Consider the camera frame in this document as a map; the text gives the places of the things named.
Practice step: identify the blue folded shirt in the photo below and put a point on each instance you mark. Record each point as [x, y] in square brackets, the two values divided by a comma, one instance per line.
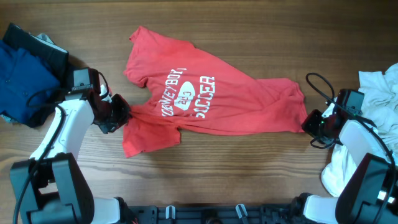
[23, 75]

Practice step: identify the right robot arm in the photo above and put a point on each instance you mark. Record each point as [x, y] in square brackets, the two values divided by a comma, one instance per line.
[370, 196]

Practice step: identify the red printed t-shirt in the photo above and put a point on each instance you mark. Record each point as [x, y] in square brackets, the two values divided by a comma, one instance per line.
[196, 91]

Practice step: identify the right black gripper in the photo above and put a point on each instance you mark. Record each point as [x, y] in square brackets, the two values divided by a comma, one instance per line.
[313, 127]

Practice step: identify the white t-shirt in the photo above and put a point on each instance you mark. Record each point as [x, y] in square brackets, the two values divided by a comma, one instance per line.
[380, 106]

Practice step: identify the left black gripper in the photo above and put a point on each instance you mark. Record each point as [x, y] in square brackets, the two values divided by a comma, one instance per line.
[116, 112]

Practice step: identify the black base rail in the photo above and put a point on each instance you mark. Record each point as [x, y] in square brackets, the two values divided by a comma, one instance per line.
[238, 214]

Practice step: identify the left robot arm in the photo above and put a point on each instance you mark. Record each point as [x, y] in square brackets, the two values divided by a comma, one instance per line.
[49, 186]

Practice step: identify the black folded garment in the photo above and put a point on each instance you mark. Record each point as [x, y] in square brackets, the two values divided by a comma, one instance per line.
[56, 62]

